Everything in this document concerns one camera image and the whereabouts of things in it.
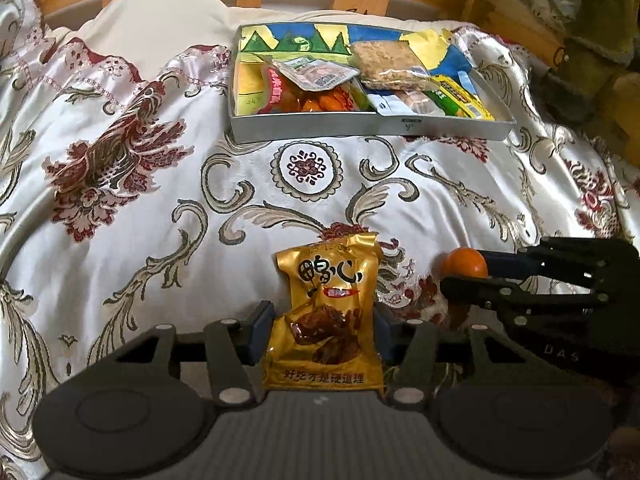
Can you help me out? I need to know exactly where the blue white wrapper snack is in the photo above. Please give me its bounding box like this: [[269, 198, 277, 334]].
[[364, 89, 414, 116]]

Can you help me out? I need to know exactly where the yellow snack packet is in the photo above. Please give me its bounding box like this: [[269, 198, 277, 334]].
[[432, 75, 495, 122]]

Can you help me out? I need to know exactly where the grey tray with colourful lining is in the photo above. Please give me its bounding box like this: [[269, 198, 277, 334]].
[[229, 22, 515, 143]]

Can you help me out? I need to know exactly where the cream pillow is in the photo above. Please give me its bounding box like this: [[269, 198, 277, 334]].
[[44, 0, 463, 80]]

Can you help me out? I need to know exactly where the grey printed snack packet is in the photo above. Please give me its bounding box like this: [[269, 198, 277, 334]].
[[272, 56, 360, 92]]

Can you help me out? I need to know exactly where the green snack stick packet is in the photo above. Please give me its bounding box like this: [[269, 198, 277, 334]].
[[426, 90, 468, 117]]

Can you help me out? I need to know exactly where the gold duck snack bag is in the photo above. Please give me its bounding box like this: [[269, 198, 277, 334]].
[[262, 232, 384, 391]]

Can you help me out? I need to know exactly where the brown plush toy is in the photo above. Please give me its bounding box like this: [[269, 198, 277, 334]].
[[541, 0, 639, 165]]

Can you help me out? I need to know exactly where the floral satin bedspread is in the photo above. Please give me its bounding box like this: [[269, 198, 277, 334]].
[[1, 0, 639, 479]]

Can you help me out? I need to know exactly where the clear packet biscuit snack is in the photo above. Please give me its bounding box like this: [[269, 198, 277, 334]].
[[395, 90, 445, 116]]

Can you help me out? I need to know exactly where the rice cracker clear packet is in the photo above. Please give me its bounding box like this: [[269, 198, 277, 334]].
[[349, 40, 433, 90]]

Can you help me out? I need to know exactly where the red rimmed snack packet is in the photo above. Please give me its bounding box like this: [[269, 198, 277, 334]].
[[258, 63, 304, 114]]

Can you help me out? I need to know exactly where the orange foil snack packet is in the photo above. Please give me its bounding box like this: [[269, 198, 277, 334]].
[[298, 84, 371, 113]]

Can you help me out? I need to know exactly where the small orange fruit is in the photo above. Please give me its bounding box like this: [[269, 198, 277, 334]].
[[440, 247, 488, 278]]

